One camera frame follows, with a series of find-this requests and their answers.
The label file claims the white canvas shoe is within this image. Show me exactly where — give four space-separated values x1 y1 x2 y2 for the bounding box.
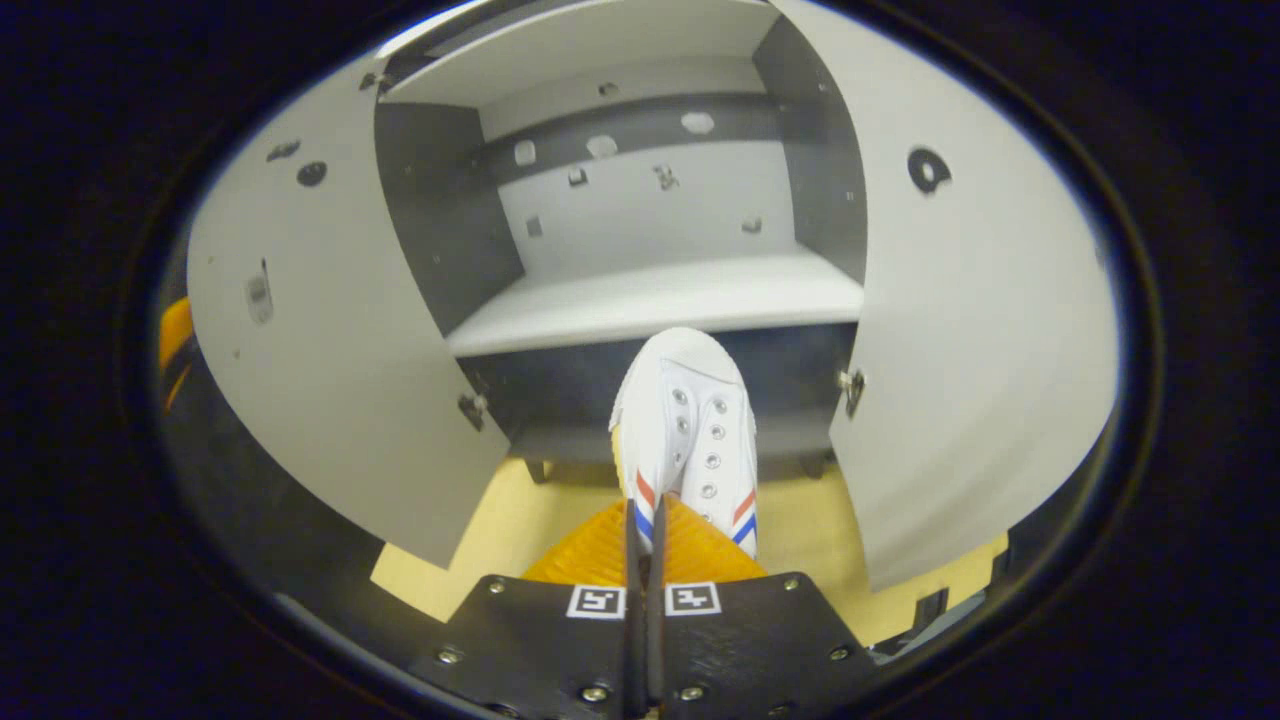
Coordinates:
608 327 761 561

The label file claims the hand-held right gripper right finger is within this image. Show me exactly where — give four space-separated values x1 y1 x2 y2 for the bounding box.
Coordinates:
648 495 883 720

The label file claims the grey white shoe cabinet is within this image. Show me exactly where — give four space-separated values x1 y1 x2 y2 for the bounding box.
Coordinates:
375 0 871 486

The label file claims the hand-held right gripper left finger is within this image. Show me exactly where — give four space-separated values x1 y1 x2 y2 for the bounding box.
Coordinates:
408 497 643 720

